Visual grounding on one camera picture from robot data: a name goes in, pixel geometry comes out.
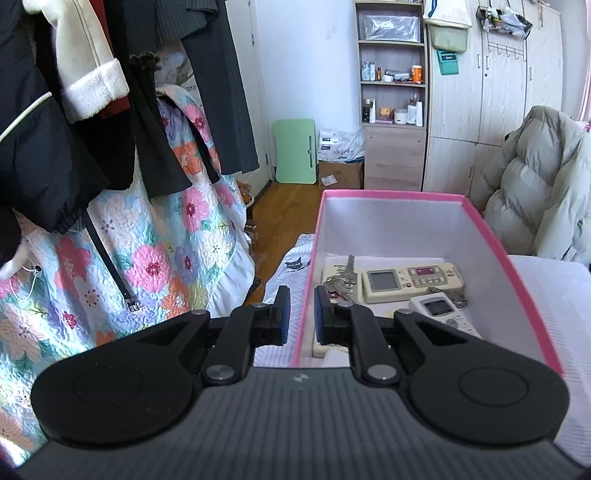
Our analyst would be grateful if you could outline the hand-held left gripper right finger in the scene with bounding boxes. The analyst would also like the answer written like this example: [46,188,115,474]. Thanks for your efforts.
[313,285,469,385]

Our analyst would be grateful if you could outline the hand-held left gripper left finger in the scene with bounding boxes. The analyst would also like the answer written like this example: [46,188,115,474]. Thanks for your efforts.
[134,285,293,387]

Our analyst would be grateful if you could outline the bunch of keys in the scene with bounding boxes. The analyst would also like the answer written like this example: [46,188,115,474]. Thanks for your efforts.
[322,255,359,302]

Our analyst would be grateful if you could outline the beige remote with purple buttons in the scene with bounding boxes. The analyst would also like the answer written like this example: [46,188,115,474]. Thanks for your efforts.
[313,264,366,359]

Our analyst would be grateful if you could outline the beige remote with large screen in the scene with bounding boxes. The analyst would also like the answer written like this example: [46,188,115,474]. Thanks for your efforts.
[361,261,464,304]

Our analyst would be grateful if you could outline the pink cardboard box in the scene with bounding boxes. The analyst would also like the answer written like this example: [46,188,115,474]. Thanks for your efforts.
[290,188,567,377]

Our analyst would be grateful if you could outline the long white remote control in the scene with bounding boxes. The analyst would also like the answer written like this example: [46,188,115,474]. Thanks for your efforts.
[408,292,482,341]

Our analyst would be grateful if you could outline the cat print tablecloth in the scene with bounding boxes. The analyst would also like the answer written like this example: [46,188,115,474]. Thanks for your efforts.
[253,233,591,463]

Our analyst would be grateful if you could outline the floral quilt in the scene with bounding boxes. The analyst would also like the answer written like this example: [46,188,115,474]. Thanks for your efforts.
[0,85,257,468]

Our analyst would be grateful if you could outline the brown cardboard box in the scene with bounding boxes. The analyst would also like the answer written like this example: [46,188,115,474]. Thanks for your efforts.
[318,159,365,190]

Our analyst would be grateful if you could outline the green folding table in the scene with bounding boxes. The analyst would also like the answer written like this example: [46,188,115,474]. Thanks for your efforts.
[271,119,319,186]

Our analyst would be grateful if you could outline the plastic wrapped tissue packs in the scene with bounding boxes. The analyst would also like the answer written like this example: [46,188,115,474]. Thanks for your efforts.
[317,128,366,162]

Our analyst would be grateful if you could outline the wooden shelf unit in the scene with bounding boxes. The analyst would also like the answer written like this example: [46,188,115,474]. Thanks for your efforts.
[354,0,430,192]

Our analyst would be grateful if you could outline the black belt with buckle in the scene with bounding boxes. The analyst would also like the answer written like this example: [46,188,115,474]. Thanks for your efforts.
[85,209,140,313]

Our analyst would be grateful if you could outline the dark grey coat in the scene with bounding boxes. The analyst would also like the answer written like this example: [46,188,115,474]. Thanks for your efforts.
[152,0,262,176]

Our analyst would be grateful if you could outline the grey puffer jacket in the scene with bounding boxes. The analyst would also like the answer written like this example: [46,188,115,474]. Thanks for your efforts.
[470,104,591,265]

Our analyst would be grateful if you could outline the red garment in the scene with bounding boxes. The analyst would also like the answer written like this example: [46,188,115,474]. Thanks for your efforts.
[90,0,133,119]

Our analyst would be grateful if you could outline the printed plastic bag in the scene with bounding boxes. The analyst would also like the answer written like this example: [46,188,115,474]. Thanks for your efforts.
[156,50,200,92]

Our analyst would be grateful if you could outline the light wooden wardrobe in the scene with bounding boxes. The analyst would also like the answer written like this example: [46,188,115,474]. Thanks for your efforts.
[422,0,583,195]

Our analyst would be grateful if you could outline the teal hanging pouch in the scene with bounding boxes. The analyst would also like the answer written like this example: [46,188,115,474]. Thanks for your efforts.
[436,49,461,76]

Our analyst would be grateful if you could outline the black padded jacket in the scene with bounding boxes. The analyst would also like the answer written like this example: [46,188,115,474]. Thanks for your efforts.
[0,0,110,260]

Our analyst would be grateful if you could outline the clear storage box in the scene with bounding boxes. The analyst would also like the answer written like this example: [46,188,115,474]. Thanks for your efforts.
[364,13,422,44]

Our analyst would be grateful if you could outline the green hanging bag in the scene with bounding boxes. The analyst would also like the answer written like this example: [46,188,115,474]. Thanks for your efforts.
[425,23,472,53]

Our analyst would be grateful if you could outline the door hook rack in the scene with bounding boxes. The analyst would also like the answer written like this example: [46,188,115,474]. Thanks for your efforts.
[486,40,527,61]

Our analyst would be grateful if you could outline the cream jacket with fleece cuff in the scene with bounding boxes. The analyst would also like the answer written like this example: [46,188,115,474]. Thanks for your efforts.
[22,0,130,124]

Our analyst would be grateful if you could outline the white hanging bag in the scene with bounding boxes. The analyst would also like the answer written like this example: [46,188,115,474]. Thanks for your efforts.
[422,0,473,27]

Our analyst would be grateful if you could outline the wire basket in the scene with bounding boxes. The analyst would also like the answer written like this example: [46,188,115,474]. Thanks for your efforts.
[475,5,533,40]

